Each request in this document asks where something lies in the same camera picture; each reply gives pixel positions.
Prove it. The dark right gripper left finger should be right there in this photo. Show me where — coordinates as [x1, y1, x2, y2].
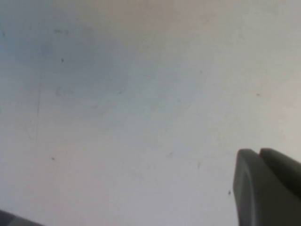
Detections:
[232, 148, 301, 226]

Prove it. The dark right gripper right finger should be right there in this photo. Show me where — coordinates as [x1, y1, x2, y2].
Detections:
[259, 147, 301, 183]

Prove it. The dark grey blurry object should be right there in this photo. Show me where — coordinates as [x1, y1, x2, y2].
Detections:
[0, 209, 47, 226]

